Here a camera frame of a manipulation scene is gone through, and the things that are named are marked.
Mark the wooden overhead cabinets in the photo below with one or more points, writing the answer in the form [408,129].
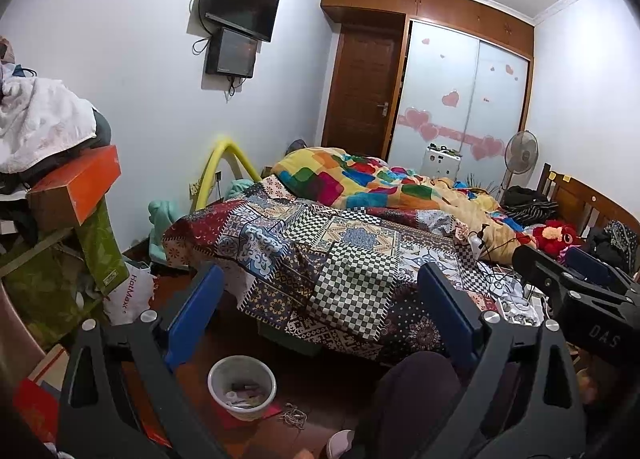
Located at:
[425,4]

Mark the standing electric fan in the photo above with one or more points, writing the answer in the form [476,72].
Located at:
[522,151]

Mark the small wall monitor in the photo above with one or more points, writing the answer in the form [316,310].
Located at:
[232,54]

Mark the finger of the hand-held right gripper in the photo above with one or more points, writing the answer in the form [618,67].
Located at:
[597,266]
[537,269]

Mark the brown wooden door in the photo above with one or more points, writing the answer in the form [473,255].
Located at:
[360,94]

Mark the green patterned box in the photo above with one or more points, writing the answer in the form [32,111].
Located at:
[95,249]

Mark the white plastic bucket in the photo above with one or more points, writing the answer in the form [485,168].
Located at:
[220,384]

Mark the yellow foam tube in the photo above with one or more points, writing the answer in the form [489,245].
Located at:
[225,154]

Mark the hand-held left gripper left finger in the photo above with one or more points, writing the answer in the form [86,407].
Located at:
[197,304]

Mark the red flat box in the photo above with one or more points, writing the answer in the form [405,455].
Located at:
[35,411]

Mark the pale slipper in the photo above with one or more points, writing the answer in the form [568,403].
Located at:
[340,444]

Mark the teal plush toy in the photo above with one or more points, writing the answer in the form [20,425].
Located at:
[162,224]

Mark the white shopping bag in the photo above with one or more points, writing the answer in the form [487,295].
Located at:
[127,294]

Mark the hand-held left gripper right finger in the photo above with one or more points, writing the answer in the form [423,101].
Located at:
[450,309]

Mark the patterned patchwork bed sheet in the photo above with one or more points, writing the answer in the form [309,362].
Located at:
[325,259]

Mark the black patterned cloth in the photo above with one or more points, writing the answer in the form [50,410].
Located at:
[615,239]

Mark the colourful patchwork fleece blanket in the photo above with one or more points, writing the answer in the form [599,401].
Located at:
[350,179]

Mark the wooden bed headboard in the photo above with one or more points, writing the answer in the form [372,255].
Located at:
[575,199]

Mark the black striped bag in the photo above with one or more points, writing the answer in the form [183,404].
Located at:
[530,204]

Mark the white storage box by wardrobe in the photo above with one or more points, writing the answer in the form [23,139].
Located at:
[442,164]

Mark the white fleece cloth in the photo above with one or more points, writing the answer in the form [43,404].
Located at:
[40,119]

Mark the wardrobe with heart stickers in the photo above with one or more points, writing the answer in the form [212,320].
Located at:
[440,74]

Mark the orange cardboard box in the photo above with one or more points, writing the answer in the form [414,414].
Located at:
[75,184]

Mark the red plush toy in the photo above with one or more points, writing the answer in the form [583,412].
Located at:
[552,236]

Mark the person's leg in dark pants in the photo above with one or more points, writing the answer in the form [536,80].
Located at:
[410,404]

